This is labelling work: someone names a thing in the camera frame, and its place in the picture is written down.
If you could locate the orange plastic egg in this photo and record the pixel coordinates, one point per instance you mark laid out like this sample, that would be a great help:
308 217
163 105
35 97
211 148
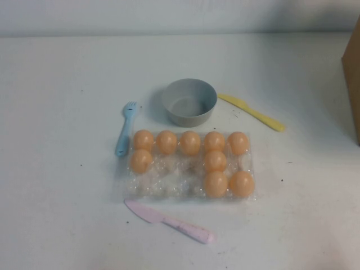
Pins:
214 141
242 184
141 161
166 142
190 143
215 184
215 161
143 139
238 143

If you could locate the grey round bowl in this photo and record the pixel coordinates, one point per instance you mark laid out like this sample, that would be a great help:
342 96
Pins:
180 116

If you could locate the light blue plastic fork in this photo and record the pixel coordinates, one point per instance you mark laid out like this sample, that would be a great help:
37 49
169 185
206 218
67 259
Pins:
123 132

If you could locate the brown cardboard box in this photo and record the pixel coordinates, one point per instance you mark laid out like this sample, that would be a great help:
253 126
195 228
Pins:
353 84

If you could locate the yellow plastic knife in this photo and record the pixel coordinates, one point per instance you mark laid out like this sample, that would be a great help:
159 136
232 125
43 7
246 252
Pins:
253 112

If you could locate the clear plastic egg tray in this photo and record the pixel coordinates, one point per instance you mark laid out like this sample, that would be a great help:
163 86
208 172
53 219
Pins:
174 180

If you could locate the pink plastic knife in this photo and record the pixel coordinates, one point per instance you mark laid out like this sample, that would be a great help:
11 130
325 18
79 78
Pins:
157 218

